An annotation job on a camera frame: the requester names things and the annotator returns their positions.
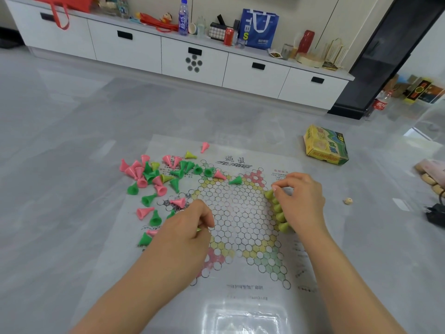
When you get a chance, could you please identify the red-label cola bottle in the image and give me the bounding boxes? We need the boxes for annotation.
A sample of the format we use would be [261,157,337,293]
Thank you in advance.
[372,90,393,112]

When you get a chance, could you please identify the gold wire rack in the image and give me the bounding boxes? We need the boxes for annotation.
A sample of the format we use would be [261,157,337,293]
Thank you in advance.
[322,38,347,71]

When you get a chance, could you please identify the checkers board sheet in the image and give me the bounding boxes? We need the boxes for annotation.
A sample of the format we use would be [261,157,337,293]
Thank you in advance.
[75,134,336,334]

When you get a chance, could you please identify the pink book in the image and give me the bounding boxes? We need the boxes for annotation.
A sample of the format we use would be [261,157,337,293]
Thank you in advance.
[413,160,445,181]

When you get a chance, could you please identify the clear plastic tray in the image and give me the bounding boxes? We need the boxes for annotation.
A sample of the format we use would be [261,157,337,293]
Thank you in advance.
[201,302,289,334]

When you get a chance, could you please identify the yellow green cardboard box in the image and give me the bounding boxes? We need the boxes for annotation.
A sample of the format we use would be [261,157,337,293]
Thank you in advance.
[303,124,350,167]

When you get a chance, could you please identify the red vase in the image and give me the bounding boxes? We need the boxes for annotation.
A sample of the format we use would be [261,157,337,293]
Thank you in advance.
[297,30,316,54]

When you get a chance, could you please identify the pile of mixed cone pieces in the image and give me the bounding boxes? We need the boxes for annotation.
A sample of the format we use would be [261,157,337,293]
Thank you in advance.
[119,141,244,247]

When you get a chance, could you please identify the black white checkered box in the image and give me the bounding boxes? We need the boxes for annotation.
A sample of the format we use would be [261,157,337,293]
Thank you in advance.
[209,22,227,40]

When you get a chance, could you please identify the round wooden box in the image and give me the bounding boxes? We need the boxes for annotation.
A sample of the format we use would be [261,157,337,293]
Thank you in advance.
[295,52,324,69]

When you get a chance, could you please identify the person's right hand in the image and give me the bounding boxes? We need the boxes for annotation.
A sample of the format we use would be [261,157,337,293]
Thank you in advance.
[272,173,329,240]

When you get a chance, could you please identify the red fabric bag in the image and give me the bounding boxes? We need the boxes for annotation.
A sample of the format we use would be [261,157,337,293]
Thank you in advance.
[31,0,95,31]

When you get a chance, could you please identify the black glass cabinet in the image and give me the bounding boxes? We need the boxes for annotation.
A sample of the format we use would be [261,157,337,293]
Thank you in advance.
[328,0,445,121]

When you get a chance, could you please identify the person's left hand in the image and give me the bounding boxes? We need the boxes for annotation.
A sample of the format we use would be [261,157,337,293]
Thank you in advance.
[147,199,216,281]

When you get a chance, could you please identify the person's left forearm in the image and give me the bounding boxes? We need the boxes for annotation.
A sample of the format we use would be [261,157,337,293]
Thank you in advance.
[69,245,188,334]

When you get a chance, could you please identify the red folded umbrella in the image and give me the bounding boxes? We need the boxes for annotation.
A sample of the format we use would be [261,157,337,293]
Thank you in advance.
[135,12,180,33]

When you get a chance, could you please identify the person's right forearm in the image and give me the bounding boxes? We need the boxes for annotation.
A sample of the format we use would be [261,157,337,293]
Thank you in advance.
[298,234,407,334]

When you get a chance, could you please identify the yellow-green cone game pieces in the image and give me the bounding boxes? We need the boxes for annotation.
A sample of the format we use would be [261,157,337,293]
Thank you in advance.
[264,189,291,235]

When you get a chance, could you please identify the blue tote bag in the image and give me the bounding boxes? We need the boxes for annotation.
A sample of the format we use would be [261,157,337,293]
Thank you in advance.
[240,8,280,50]

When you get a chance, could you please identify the yellow black carton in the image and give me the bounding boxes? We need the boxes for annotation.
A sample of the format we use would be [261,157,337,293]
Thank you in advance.
[403,78,445,104]

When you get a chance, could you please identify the blue-label water bottle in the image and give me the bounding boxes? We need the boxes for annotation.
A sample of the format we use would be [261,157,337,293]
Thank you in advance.
[178,0,190,36]

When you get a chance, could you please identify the white TV cabinet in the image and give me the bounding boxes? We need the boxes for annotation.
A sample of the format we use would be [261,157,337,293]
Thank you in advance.
[5,0,355,111]

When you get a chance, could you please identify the black power adapter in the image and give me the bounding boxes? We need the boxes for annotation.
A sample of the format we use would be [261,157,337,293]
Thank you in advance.
[426,203,445,228]

